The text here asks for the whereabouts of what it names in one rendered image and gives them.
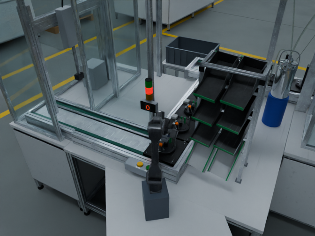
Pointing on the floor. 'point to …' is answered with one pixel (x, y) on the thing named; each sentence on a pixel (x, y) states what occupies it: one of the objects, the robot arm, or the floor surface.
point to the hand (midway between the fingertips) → (166, 132)
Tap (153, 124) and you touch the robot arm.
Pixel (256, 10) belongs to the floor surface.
